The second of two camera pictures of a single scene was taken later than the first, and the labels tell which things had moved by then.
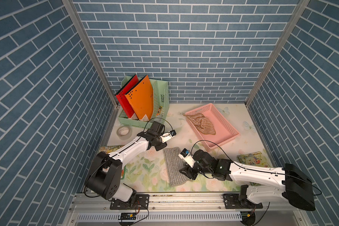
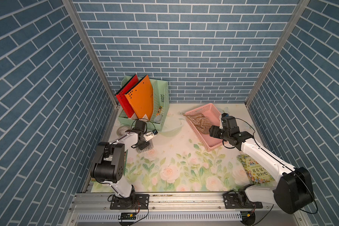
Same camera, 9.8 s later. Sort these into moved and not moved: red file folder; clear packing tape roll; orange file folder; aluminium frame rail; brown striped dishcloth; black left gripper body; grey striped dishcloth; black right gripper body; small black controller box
Moved: grey striped dishcloth; black right gripper body; black left gripper body
Not moved: aluminium frame rail; orange file folder; small black controller box; clear packing tape roll; red file folder; brown striped dishcloth
